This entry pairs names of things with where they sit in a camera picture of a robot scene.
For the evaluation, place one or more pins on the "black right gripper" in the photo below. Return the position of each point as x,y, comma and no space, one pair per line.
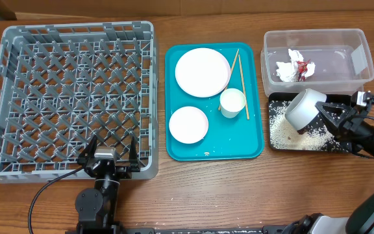
347,118

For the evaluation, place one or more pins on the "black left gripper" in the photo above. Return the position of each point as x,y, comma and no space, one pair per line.
133,160

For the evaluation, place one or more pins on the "pile of rice grains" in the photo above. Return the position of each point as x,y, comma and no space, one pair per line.
291,136

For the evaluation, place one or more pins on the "grey bowl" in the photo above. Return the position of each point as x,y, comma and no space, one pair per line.
302,110

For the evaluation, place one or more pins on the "white and red wrapper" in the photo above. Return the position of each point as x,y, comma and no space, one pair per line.
296,70

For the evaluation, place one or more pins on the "small white plate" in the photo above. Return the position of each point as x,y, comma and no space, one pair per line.
188,125

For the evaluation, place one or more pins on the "white cup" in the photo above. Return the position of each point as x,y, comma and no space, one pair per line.
232,101

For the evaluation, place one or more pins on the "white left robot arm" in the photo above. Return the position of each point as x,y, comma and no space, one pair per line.
96,206

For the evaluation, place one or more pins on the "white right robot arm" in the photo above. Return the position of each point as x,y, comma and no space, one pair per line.
361,220

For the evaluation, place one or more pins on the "black waste tray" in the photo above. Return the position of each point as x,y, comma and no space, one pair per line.
276,107

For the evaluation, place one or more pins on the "clear plastic waste bin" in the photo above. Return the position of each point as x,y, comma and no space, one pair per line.
342,58

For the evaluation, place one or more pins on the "grey plastic dishwasher rack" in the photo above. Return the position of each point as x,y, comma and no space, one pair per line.
61,85

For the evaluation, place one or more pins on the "teal plastic serving tray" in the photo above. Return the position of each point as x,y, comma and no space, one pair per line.
235,138

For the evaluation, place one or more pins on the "right wooden chopstick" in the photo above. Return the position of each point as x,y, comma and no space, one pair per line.
243,87

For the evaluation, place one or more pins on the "wooden chopstick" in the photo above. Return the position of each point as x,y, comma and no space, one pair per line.
243,87
232,69

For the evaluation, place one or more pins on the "left wooden chopstick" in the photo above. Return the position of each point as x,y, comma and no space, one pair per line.
232,69

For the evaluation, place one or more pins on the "large white plate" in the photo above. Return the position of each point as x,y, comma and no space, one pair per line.
202,72

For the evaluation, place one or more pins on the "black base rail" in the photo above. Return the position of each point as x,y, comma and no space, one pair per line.
247,230

